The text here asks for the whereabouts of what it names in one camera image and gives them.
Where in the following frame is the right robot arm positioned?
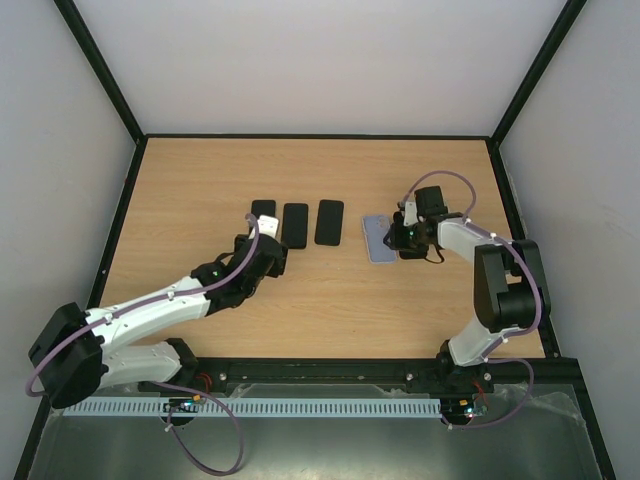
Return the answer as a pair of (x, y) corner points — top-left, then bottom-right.
(383, 186), (550, 392)

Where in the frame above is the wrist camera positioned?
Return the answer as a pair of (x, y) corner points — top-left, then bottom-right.
(248, 215), (280, 239)
(398, 201), (419, 227)

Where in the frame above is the phone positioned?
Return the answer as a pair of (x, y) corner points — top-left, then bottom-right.
(251, 199), (276, 218)
(281, 203), (309, 250)

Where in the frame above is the black smartphone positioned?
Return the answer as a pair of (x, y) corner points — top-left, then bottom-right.
(314, 199), (344, 247)

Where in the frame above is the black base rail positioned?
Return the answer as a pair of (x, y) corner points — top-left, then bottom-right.
(170, 357), (494, 398)

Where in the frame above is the white slotted cable duct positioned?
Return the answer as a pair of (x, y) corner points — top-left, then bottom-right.
(62, 397), (441, 419)

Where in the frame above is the black enclosure frame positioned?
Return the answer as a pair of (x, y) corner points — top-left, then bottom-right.
(14, 1), (615, 479)

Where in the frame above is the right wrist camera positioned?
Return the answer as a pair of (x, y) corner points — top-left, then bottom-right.
(398, 201), (419, 227)

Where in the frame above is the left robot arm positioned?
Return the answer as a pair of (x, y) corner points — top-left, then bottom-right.
(25, 233), (288, 409)

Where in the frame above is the lilac phone case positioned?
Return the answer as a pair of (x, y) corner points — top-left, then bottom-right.
(362, 215), (397, 265)

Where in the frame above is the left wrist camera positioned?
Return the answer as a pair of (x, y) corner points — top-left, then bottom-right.
(248, 215), (280, 239)

